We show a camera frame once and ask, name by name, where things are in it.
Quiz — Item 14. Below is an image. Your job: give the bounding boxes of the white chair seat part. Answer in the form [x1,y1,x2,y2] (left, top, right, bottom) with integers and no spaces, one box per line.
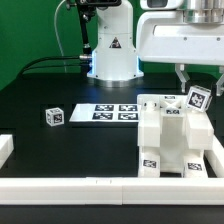
[159,108,186,174]

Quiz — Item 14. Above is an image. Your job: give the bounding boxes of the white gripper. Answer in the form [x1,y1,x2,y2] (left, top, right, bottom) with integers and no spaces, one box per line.
[136,0,224,96]

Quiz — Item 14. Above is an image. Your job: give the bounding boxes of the white fence bar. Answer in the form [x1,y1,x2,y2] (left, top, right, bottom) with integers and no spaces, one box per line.
[0,134,14,169]
[0,178,224,205]
[206,137,224,178]

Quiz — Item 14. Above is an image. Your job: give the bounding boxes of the white marker sheet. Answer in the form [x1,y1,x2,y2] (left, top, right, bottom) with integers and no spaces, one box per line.
[70,103,140,122]

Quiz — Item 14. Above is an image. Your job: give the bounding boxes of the white front fence bar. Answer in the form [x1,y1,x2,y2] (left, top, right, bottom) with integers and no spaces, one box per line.
[0,178,224,205]

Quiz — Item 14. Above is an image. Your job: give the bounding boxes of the grey thin cable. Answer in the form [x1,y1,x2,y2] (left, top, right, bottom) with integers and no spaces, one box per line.
[54,0,69,74]

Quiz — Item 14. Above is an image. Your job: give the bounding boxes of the white right fence bar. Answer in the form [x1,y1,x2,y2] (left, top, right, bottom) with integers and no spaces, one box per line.
[206,137,224,178]

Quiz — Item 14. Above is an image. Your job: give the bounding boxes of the small white tagged cube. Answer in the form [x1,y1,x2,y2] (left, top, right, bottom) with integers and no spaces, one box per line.
[186,85,212,112]

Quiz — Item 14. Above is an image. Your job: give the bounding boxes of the white left fence bar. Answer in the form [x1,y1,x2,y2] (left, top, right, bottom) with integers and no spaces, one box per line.
[0,134,14,169]

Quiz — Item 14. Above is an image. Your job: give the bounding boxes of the black cable bundle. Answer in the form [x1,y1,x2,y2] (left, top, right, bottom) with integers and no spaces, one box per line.
[16,55,93,79]

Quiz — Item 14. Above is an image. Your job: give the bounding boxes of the small white tagged nut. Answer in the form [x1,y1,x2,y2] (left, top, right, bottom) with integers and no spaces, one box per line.
[45,107,64,127]

